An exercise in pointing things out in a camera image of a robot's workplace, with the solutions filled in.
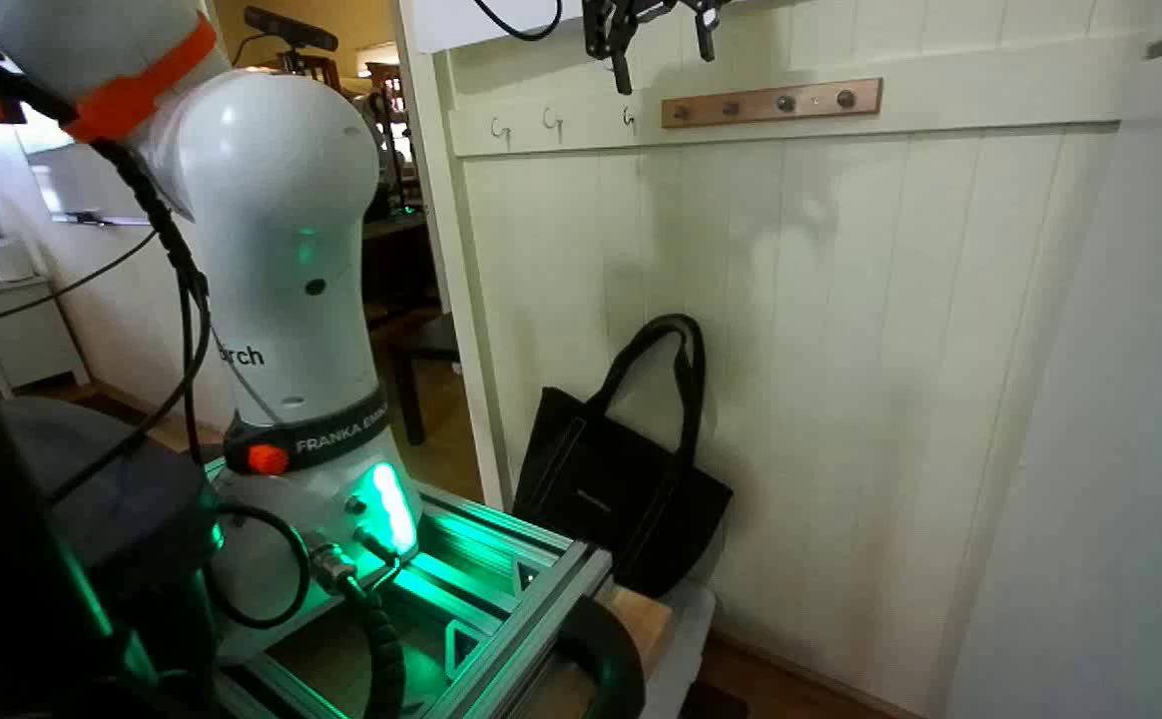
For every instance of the black tote bag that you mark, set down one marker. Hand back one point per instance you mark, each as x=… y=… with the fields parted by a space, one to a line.
x=590 y=478

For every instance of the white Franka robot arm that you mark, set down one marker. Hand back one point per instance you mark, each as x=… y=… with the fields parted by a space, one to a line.
x=269 y=177

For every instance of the wooden peg rack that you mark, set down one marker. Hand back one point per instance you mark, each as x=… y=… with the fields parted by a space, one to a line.
x=757 y=104

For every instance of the white cabinet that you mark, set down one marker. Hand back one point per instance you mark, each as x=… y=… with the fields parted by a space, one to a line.
x=33 y=337

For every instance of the dark wooden table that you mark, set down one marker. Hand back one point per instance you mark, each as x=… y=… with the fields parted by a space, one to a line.
x=406 y=305

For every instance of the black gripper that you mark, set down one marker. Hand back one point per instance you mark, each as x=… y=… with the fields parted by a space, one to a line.
x=608 y=31

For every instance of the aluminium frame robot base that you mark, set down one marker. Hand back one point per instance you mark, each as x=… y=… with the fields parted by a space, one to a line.
x=355 y=594

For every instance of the black box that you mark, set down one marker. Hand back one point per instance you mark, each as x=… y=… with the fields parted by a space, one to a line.
x=101 y=545

